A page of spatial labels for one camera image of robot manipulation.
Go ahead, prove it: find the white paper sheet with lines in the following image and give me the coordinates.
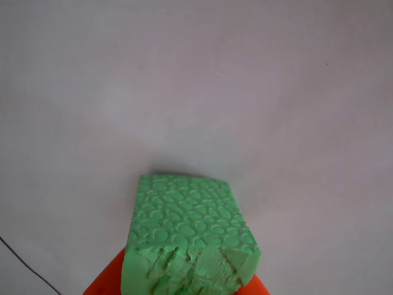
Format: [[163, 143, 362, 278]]
[[0, 0, 393, 295]]

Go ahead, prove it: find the green textured foam block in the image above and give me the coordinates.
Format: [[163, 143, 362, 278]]
[[120, 173, 263, 295]]

